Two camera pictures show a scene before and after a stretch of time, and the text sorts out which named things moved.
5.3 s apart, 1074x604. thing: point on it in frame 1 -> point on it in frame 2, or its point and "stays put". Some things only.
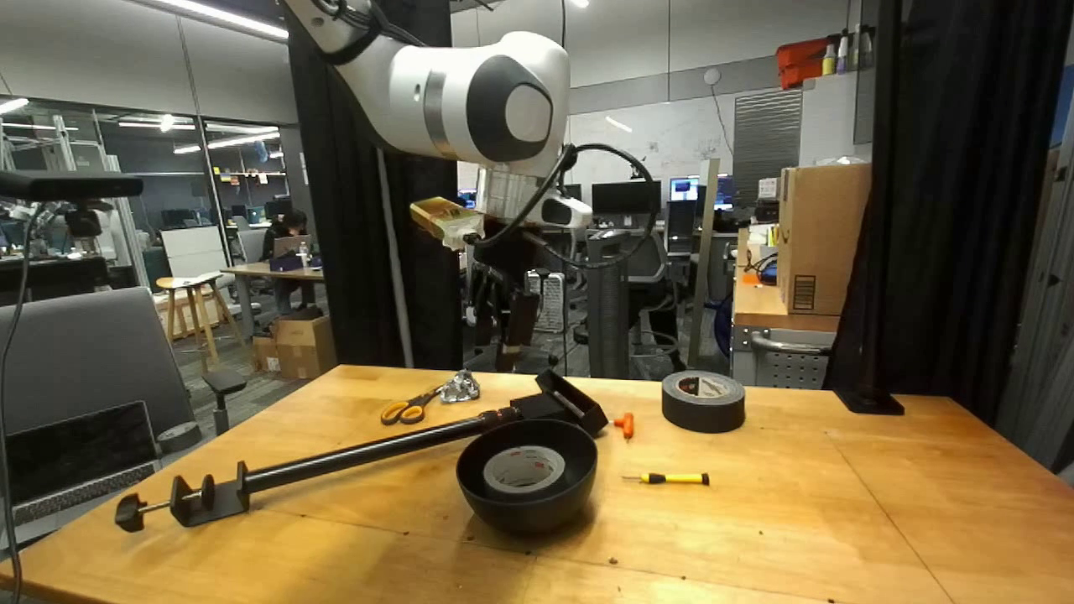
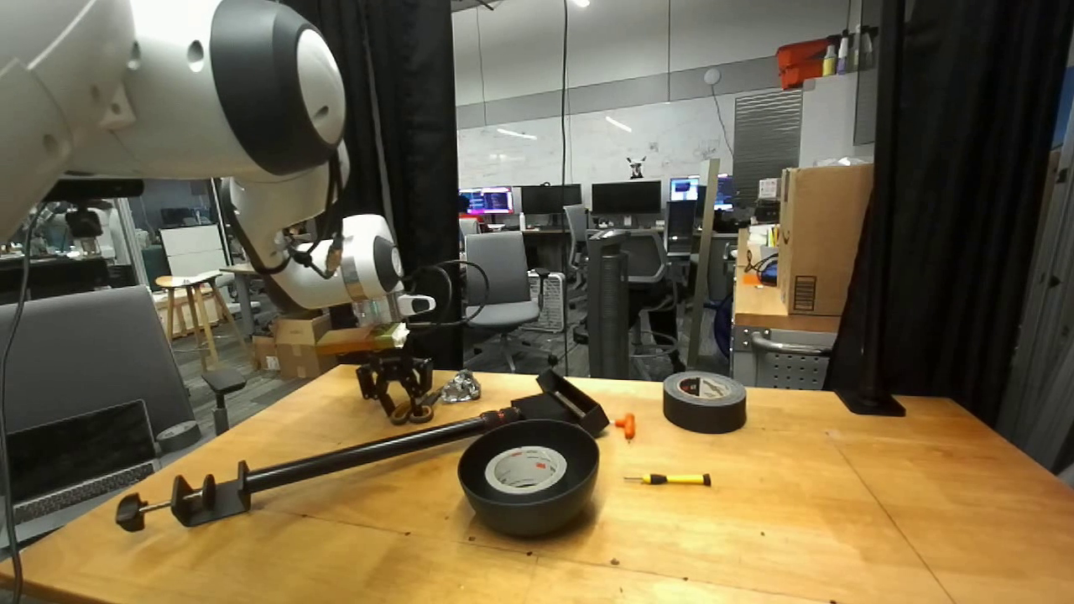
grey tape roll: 525,469 stays put
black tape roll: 703,401 stays put
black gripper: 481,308 -> 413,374
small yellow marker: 674,479 stays put
